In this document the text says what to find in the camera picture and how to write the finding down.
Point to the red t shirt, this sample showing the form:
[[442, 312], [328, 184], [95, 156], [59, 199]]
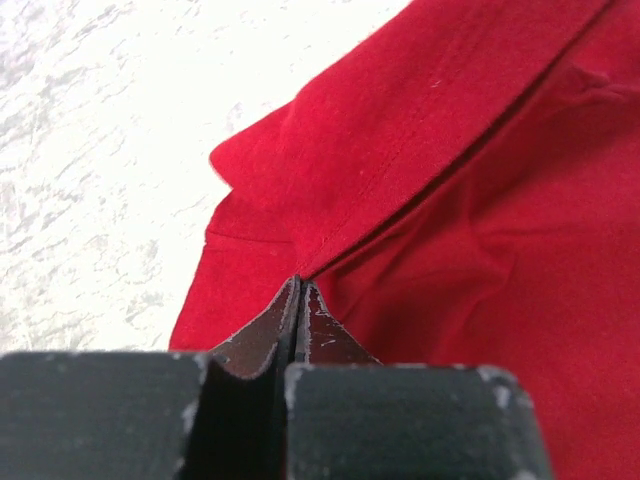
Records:
[[464, 188]]

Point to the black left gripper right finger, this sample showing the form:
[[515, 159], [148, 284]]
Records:
[[351, 417]]

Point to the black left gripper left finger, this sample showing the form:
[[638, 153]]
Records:
[[144, 415]]

